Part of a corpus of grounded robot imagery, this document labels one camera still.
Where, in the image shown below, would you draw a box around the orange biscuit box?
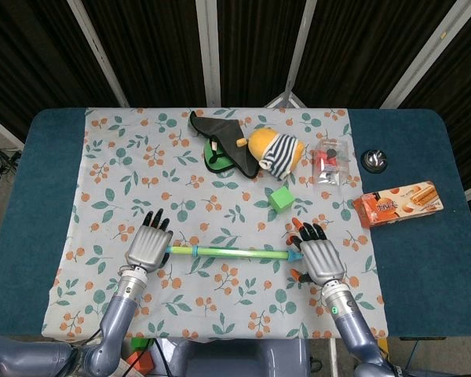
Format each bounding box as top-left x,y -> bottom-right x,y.
352,180 -> 444,229

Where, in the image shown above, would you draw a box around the white frame post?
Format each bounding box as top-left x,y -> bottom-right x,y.
266,0 -> 319,109
66,0 -> 130,108
195,0 -> 223,108
380,0 -> 468,109

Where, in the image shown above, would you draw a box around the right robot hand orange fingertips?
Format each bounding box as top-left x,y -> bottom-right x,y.
285,217 -> 347,284

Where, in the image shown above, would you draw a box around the green block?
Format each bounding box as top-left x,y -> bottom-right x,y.
131,337 -> 154,353

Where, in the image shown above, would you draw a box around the green blue toy stick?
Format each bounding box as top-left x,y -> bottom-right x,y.
164,244 -> 305,263

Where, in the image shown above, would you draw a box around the floral tablecloth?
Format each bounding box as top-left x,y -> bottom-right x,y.
41,106 -> 389,341

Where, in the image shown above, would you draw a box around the green cube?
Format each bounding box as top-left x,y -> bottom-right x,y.
268,185 -> 295,214

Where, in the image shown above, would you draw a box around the orange block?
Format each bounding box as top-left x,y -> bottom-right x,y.
126,351 -> 154,372

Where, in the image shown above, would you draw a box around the yellow plush toy striped shirt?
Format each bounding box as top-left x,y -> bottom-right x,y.
235,126 -> 306,181

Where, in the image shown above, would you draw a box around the grey-blue robot torso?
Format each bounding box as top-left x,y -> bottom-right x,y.
168,338 -> 311,377

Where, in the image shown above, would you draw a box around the blue table cover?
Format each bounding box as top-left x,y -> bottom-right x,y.
0,108 -> 471,339

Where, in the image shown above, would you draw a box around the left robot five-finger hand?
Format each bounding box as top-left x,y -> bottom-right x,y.
124,208 -> 174,276

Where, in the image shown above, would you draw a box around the clear box with red pieces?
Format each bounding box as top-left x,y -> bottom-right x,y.
312,137 -> 354,188

